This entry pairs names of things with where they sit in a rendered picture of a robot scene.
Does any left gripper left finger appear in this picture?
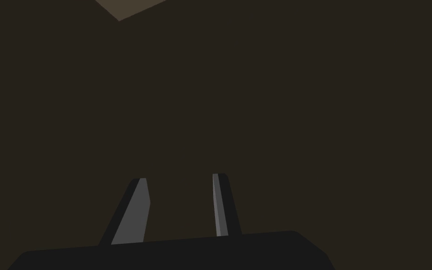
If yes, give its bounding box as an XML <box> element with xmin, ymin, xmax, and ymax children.
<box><xmin>98</xmin><ymin>178</ymin><xmax>151</xmax><ymax>247</ymax></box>

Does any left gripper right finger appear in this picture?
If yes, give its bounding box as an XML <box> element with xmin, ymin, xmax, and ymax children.
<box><xmin>212</xmin><ymin>172</ymin><xmax>243</xmax><ymax>238</ymax></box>

